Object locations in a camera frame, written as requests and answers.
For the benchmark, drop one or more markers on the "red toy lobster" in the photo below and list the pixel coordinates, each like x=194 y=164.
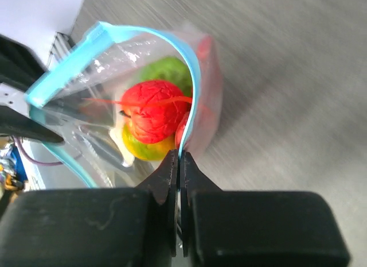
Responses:
x=119 y=68

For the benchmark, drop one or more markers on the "red toy apple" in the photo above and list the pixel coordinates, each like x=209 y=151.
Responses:
x=154 y=109

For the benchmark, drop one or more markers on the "green toy lime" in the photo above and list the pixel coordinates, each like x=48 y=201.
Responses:
x=172 y=69

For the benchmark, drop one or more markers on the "clear zip top bag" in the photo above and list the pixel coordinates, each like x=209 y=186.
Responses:
x=89 y=157

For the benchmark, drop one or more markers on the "yellow orange toy mango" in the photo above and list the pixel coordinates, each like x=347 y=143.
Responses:
x=147 y=152

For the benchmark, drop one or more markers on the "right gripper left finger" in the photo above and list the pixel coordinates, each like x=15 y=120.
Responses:
x=130 y=226

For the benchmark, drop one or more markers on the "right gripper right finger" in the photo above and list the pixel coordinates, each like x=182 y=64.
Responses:
x=255 y=228

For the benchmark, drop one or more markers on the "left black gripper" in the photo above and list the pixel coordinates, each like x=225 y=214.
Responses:
x=20 y=69

